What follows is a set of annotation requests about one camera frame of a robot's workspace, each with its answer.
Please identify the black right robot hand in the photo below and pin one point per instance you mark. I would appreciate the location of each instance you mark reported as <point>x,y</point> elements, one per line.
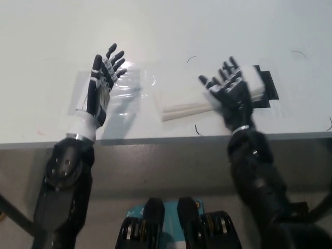
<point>236,101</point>

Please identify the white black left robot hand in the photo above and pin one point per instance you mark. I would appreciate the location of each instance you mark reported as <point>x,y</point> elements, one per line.
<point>97,96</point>

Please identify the white napkin stack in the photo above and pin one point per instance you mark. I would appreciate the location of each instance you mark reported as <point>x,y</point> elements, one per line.
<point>186,101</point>

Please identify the black teal robot torso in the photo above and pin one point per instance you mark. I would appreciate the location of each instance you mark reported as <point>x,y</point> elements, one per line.
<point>181,228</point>

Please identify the clear plastic bag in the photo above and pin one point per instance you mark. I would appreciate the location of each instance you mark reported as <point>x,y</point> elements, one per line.
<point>80,85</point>

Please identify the black tape patch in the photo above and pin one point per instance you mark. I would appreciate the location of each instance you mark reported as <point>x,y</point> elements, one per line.
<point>271,88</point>

